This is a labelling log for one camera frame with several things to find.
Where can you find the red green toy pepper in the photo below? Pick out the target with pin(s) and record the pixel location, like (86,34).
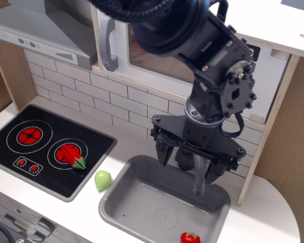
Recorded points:
(73,156)

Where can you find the light green toy pear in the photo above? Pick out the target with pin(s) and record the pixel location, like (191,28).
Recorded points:
(102,180)

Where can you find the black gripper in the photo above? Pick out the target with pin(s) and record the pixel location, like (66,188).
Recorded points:
(209,142)

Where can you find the red toy strawberry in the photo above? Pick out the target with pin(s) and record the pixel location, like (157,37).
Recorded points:
(189,237)

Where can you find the grey range hood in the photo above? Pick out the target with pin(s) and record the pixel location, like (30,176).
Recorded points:
(44,27)

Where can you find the grey plastic sink basin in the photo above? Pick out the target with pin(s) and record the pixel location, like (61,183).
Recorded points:
(156,203)

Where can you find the dark grey toy faucet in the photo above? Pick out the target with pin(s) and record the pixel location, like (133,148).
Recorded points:
(186,161)

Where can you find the white toy microwave door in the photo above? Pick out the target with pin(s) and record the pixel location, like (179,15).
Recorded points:
(175,78)

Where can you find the wooden microwave cabinet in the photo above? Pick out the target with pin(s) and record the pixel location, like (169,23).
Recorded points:
(276,27)

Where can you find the black toy stove top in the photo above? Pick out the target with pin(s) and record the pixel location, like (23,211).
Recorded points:
(30,150)

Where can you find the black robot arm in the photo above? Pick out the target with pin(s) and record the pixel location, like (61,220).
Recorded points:
(223,72)

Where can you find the grey oven door handle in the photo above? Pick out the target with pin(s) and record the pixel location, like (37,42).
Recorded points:
(35,232)

